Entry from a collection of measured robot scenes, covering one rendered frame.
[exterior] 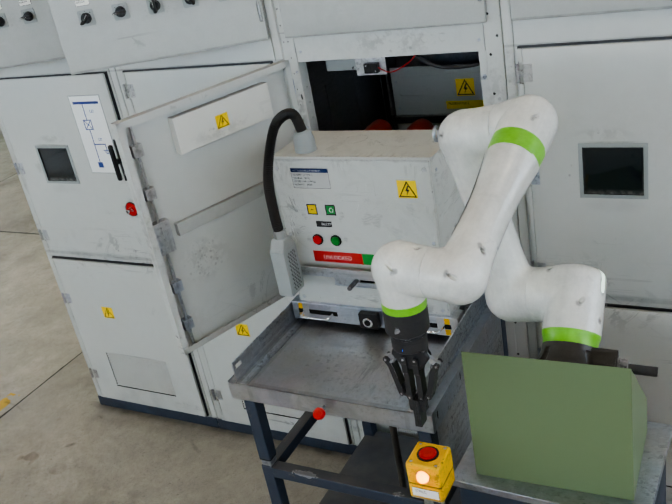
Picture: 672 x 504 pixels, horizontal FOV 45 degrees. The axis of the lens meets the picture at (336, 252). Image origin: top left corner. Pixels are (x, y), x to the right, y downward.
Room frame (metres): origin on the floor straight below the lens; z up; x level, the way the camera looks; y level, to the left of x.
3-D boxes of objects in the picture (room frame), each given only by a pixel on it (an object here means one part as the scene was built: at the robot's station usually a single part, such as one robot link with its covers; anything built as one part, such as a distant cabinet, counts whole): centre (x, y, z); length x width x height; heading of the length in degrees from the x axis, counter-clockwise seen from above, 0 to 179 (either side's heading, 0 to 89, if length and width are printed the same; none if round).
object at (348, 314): (2.09, -0.08, 0.90); 0.54 x 0.05 x 0.06; 58
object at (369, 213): (2.07, -0.07, 1.15); 0.48 x 0.01 x 0.48; 58
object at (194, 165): (2.37, 0.29, 1.21); 0.63 x 0.07 x 0.74; 129
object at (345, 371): (2.08, -0.07, 0.82); 0.68 x 0.62 x 0.06; 148
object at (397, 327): (1.43, -0.12, 1.25); 0.12 x 0.09 x 0.06; 148
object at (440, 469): (1.43, -0.11, 0.85); 0.08 x 0.08 x 0.10; 58
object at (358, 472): (2.08, -0.07, 0.46); 0.64 x 0.58 x 0.66; 148
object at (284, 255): (2.13, 0.15, 1.09); 0.08 x 0.05 x 0.17; 148
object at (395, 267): (1.42, -0.12, 1.35); 0.13 x 0.11 x 0.14; 53
